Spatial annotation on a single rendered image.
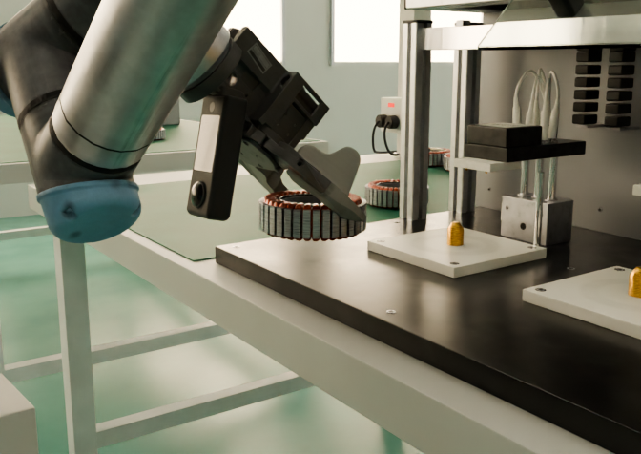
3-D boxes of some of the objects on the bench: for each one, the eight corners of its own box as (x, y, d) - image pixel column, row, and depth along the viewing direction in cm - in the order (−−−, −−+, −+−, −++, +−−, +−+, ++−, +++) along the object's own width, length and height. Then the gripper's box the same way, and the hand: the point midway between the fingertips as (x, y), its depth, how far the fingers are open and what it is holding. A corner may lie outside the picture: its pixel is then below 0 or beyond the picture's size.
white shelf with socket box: (392, 179, 161) (397, -43, 152) (299, 161, 191) (298, -26, 182) (505, 167, 181) (514, -31, 172) (403, 152, 210) (407, -17, 201)
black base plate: (725, 507, 42) (729, 470, 42) (215, 262, 94) (214, 245, 94) (994, 338, 69) (998, 314, 68) (479, 219, 120) (479, 205, 120)
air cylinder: (545, 246, 93) (547, 202, 92) (499, 235, 100) (502, 194, 98) (570, 240, 96) (573, 198, 95) (525, 230, 102) (527, 191, 101)
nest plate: (453, 278, 80) (454, 267, 79) (366, 250, 92) (366, 239, 92) (546, 257, 88) (547, 247, 88) (455, 234, 100) (455, 225, 100)
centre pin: (455, 246, 88) (455, 224, 88) (444, 243, 90) (444, 221, 89) (466, 244, 89) (467, 222, 89) (455, 241, 91) (456, 219, 90)
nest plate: (668, 348, 60) (669, 334, 60) (521, 300, 72) (522, 288, 72) (760, 314, 68) (762, 300, 68) (615, 276, 81) (616, 264, 80)
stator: (352, 205, 131) (352, 184, 130) (386, 196, 140) (387, 176, 139) (407, 213, 124) (407, 191, 124) (440, 202, 133) (441, 182, 132)
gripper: (289, 19, 62) (417, 173, 73) (193, 28, 77) (311, 154, 88) (227, 97, 60) (368, 242, 71) (140, 91, 75) (268, 212, 86)
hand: (320, 213), depth 78 cm, fingers closed on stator, 13 cm apart
